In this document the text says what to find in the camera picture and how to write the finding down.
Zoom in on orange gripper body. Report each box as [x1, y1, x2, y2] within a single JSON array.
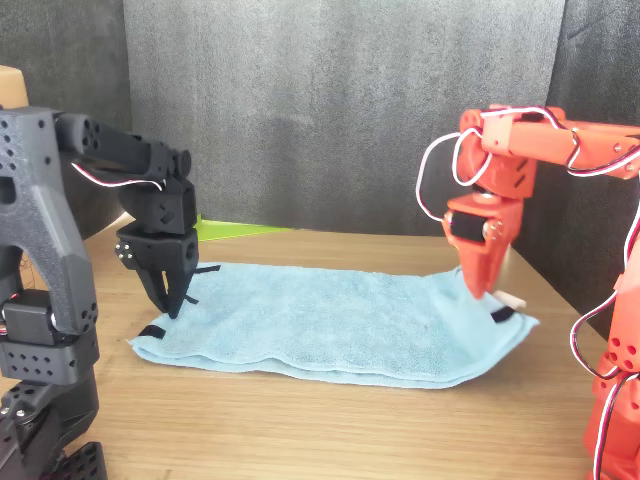
[[441, 192, 524, 262]]

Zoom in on looped servo cable orange wrist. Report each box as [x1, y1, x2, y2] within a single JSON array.
[[415, 106, 640, 224]]

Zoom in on grey foam side panel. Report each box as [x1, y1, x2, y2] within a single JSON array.
[[509, 0, 640, 341], [0, 0, 136, 242]]

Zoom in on servo cable on black arm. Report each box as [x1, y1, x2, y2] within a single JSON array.
[[69, 161, 167, 192]]

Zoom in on green plastic wedge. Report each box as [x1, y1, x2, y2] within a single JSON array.
[[194, 213, 296, 243]]

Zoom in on wide grey foam backdrop panel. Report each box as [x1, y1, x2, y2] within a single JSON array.
[[122, 0, 567, 239]]

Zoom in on light blue towel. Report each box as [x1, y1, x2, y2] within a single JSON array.
[[126, 262, 541, 390]]

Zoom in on servo cable orange arm base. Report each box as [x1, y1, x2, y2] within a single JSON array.
[[569, 167, 640, 480]]

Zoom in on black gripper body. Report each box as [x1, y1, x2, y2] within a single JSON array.
[[114, 222, 200, 277]]

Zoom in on brown cardboard box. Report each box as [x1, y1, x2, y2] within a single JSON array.
[[0, 64, 51, 297]]

